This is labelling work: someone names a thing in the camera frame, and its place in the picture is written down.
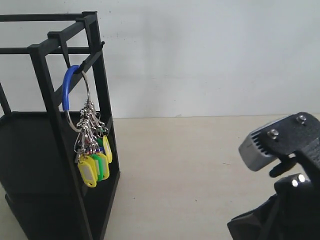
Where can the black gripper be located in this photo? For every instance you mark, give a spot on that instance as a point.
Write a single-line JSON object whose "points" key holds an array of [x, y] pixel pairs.
{"points": [[293, 212]]}

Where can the black two-tier corner shelf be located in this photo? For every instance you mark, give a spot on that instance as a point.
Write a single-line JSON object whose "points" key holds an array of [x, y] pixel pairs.
{"points": [[42, 183]]}

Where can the yellow key tag back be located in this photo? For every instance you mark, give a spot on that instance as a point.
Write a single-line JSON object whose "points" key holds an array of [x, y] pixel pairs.
{"points": [[107, 149]]}

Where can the yellow key tag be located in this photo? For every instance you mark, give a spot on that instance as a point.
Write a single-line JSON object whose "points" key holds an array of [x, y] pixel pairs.
{"points": [[87, 168], [107, 149]]}

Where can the green key tag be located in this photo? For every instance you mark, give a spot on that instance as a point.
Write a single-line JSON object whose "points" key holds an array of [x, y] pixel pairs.
{"points": [[101, 162]]}

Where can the yellow key tag front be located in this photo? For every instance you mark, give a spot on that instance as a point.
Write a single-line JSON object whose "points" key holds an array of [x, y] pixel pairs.
{"points": [[87, 168]]}

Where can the metal key clips bunch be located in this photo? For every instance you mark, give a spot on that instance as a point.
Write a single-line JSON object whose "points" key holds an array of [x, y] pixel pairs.
{"points": [[89, 140]]}

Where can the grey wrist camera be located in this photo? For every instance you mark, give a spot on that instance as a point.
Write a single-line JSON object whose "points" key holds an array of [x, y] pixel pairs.
{"points": [[251, 151]]}

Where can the blue and silver key ring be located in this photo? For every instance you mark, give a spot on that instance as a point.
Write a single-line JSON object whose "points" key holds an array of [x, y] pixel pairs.
{"points": [[67, 87]]}

